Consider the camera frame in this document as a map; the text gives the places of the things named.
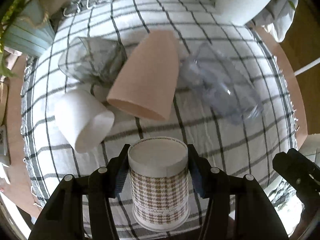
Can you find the black white checkered cloth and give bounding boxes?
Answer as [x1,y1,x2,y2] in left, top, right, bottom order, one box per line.
[22,0,297,239]

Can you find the white ceramic cup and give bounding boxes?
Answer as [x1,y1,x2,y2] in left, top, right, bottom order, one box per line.
[53,89,115,153]

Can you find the smoky grey glass cup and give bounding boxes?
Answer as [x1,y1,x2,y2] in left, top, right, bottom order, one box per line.
[58,37,127,88]

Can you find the houndstooth paper cup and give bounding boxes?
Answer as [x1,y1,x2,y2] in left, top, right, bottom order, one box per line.
[128,137,190,232]

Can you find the blue ribbed flower pot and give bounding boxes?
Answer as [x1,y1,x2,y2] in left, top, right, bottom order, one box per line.
[3,0,55,57]

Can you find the pink plastic cup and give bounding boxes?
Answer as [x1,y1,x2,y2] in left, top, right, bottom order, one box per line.
[107,30,179,121]

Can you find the white plant pot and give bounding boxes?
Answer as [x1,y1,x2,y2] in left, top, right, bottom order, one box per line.
[215,0,271,26]

